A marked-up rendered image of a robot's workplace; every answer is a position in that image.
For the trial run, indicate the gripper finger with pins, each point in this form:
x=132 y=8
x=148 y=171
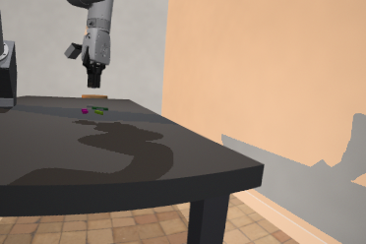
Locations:
x=91 y=70
x=99 y=72

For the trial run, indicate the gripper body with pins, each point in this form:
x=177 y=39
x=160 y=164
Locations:
x=98 y=41

